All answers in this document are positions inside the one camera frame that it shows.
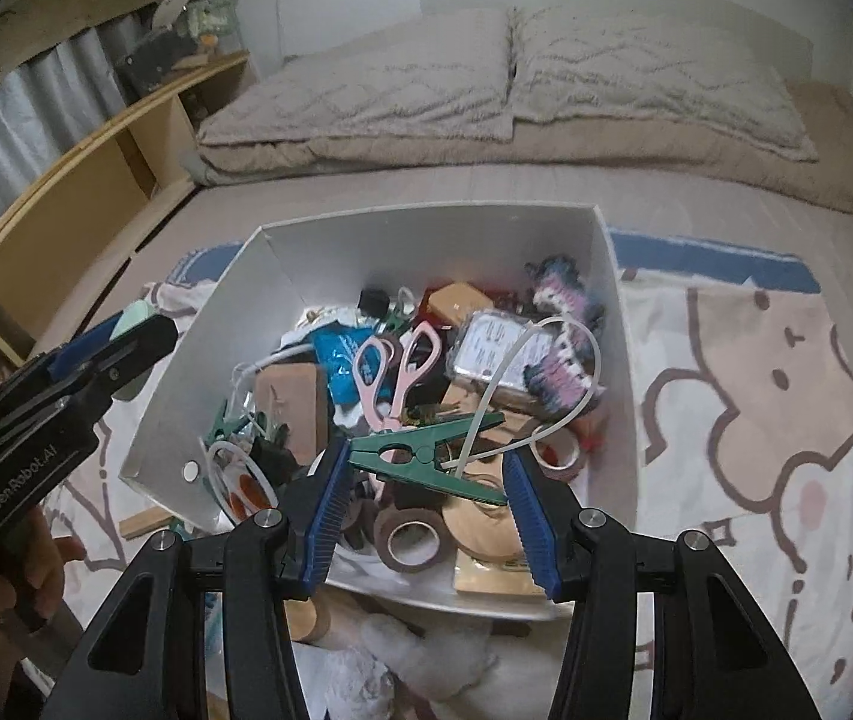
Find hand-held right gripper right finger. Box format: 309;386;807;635
503;450;821;720

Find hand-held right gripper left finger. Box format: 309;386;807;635
59;435;356;720

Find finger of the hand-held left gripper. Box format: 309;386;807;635
0;313;128;421
59;313;179;402

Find mint green clip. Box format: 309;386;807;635
107;298;152;338

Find white shoe box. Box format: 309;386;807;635
119;202;641;620

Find green clothespin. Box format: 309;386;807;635
347;411;510;507

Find white silicone ring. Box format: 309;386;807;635
450;315;609;482

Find person's left hand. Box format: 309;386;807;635
0;502;86;698

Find small pink tape roll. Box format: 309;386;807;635
531;435;584;477

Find tan tape roll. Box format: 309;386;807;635
441;495;528;560

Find brown tape roll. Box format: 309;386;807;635
376;504;446;572

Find kraft paper packet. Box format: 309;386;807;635
455;547;548;597

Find brown rectangular block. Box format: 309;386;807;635
254;364;330;466

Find pink scissors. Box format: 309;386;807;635
352;321;444;432

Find wooden stick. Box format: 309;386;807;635
121;514;173;539

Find blue white packet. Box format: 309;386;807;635
314;326;368;402

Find clear plastic case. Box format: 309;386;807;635
447;309;548;385

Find long wooden shelf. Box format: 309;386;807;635
0;52;251;361

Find small tan box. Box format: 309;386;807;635
426;281;483;327

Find printed blanket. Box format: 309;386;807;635
44;229;853;720

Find grey curtain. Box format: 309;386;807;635
0;15;146;256

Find dark bag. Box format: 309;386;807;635
118;30;206;95

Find greenish packaged item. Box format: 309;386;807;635
185;0;242;53

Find grey round disc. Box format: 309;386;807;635
148;0;199;35

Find beige textured pillow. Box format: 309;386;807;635
197;7;518;147
509;6;821;162

